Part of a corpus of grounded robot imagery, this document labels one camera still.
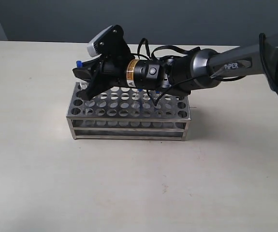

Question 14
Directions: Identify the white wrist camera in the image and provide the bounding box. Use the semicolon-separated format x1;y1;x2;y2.
87;25;113;57

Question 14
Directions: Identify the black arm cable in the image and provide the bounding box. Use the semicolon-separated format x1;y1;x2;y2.
136;37;202;108

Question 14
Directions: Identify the blue capped tube front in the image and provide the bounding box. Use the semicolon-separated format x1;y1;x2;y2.
76;60;83;68

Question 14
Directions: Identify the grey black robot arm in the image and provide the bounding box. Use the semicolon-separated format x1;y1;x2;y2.
73;25;278;101

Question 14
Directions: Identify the stainless steel test tube rack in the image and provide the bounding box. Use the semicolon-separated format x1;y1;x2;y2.
66;82;191;141

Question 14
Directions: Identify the blue capped tube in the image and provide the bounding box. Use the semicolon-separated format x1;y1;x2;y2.
137;89;144;110
154;91;161;102
76;60;83;68

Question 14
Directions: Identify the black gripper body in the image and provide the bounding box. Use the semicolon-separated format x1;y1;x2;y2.
97;25;164;90

